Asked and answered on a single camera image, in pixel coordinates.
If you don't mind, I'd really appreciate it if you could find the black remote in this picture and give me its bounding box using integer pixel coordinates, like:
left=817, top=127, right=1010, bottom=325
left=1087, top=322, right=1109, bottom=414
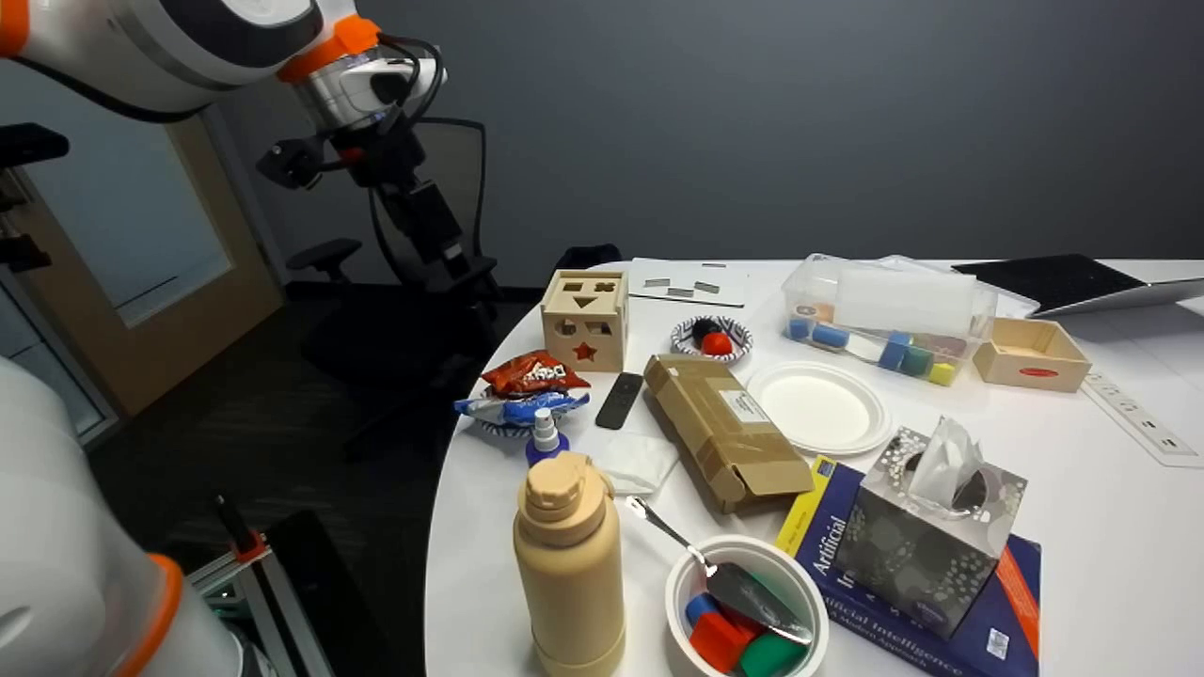
left=594, top=371, right=646, bottom=432

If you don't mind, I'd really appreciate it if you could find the black office chair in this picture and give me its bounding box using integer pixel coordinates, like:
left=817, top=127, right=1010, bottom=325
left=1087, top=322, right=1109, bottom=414
left=286, top=117, right=504, bottom=464

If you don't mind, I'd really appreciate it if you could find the wooden shape sorter box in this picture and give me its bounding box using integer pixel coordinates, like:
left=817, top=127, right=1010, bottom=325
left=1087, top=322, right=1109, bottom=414
left=540, top=269, right=630, bottom=374

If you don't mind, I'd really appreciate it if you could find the red snack bag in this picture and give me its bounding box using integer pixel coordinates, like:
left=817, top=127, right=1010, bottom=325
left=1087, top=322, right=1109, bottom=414
left=479, top=350, right=593, bottom=399

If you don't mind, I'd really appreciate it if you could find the blue snack packet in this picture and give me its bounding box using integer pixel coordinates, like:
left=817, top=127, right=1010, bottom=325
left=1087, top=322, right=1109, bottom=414
left=453, top=389, right=592, bottom=430

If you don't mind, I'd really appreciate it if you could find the small blue spray bottle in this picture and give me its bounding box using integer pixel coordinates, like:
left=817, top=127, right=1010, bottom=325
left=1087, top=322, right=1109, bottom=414
left=524, top=406, right=572, bottom=468

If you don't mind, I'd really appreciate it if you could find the white sheet with grey pieces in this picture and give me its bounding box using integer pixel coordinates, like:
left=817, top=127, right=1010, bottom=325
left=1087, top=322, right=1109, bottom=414
left=627, top=258, right=750, bottom=309

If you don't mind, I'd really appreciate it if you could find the wooden door with window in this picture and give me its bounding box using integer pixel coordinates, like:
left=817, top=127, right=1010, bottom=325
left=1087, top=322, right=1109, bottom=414
left=0, top=105, right=285, bottom=419

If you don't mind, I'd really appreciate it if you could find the white napkin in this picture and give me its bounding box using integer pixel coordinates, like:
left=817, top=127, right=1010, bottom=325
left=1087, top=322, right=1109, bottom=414
left=591, top=430, right=681, bottom=497

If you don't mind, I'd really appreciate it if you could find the small patterned paper plate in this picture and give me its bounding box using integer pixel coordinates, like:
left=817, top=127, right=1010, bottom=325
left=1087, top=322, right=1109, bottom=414
left=670, top=315, right=754, bottom=365

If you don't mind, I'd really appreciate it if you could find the brown cardboard box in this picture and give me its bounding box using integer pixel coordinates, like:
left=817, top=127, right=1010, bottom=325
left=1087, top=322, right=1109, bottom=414
left=642, top=353, right=816, bottom=515

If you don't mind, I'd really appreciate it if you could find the beige water bottle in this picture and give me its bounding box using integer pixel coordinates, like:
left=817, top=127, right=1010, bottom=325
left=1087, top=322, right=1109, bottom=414
left=512, top=450, right=627, bottom=677

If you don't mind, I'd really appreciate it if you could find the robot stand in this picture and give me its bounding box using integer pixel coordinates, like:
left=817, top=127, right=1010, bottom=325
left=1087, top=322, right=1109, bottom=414
left=186, top=495, right=382, bottom=677

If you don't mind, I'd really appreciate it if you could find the white paper plate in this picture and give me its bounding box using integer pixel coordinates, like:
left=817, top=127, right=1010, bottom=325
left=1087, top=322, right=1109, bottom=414
left=745, top=360, right=894, bottom=458

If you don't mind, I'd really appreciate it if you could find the white bowl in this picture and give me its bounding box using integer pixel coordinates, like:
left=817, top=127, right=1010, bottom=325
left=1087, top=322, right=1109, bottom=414
left=664, top=533, right=832, bottom=677

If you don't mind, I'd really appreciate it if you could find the clear plastic container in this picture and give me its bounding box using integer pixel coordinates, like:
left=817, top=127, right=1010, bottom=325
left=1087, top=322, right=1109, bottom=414
left=780, top=253, right=999, bottom=387

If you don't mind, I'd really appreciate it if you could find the metal spoon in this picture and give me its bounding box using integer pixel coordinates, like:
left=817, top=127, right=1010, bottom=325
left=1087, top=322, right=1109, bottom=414
left=625, top=495, right=816, bottom=646

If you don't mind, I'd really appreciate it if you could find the red block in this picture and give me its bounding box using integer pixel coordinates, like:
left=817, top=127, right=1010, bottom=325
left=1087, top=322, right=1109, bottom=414
left=689, top=610, right=755, bottom=674

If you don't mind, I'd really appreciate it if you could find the green block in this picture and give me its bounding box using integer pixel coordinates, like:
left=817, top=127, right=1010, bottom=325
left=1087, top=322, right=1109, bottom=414
left=737, top=631, right=809, bottom=677

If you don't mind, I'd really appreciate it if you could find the grey patterned tissue box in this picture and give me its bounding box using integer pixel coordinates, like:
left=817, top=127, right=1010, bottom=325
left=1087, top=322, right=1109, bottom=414
left=832, top=417, right=1029, bottom=641

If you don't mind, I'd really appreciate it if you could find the small wooden tray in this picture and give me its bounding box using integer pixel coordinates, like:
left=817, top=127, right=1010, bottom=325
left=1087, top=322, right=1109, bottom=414
left=971, top=316, right=1093, bottom=394

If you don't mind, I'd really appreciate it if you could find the grey laptop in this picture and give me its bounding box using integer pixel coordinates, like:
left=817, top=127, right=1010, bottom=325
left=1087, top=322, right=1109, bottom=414
left=951, top=253, right=1204, bottom=319

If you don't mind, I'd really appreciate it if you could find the blue and yellow book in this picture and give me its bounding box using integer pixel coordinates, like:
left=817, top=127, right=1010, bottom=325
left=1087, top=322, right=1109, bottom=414
left=773, top=455, right=1044, bottom=677

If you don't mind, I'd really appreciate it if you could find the white power strip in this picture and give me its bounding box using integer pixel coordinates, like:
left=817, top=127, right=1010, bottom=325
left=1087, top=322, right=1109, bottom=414
left=1080, top=370, right=1204, bottom=469

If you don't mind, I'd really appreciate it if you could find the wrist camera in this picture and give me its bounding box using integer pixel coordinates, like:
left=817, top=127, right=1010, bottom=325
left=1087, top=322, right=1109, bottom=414
left=256, top=137, right=341, bottom=191

